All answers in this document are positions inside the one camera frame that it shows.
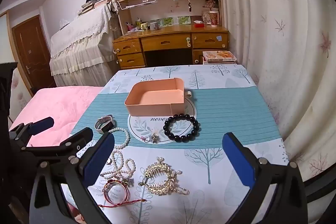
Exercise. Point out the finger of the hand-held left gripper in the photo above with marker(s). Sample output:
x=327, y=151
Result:
x=76, y=141
x=42, y=124

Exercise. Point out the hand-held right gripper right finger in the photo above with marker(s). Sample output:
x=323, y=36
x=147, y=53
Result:
x=237, y=163

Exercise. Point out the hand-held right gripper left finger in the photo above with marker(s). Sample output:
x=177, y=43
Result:
x=101, y=158

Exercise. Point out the grey wrist watch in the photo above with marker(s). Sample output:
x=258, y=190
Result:
x=105, y=124

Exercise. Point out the gold pearl hair claw clip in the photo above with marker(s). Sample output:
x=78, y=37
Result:
x=155, y=170

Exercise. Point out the pink plastic storage box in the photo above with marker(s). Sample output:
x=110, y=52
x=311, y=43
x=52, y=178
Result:
x=155, y=103

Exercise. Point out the pink blanket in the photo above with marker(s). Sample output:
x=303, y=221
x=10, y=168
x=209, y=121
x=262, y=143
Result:
x=57, y=108

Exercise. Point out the tree print tablecloth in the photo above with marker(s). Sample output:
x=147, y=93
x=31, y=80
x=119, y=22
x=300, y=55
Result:
x=223, y=108

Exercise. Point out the brown wooden door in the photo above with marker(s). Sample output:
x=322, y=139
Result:
x=29, y=43

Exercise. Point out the small white roll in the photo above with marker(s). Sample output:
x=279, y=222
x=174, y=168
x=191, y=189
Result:
x=188, y=94

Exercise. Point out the lace covered piano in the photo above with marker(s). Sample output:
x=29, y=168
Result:
x=78, y=37

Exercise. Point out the stack of picture books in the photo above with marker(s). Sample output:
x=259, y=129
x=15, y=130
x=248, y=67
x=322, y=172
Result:
x=219, y=56

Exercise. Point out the pile of books on piano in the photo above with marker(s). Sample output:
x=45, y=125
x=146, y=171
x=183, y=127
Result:
x=92, y=5

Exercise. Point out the wooden desk with drawers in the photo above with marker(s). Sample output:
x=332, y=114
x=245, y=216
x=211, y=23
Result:
x=168, y=41

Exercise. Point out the grey mug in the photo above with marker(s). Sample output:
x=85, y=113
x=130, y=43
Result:
x=154, y=26

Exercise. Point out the leaf print curtain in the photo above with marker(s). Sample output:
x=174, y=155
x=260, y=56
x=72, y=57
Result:
x=275, y=29

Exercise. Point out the small red box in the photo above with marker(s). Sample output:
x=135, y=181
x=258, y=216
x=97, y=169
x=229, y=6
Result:
x=198, y=25

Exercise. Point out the patterned tall cup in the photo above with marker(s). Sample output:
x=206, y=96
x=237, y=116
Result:
x=214, y=18

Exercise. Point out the green picture tile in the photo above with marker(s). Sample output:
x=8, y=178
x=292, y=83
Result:
x=168, y=21
x=184, y=20

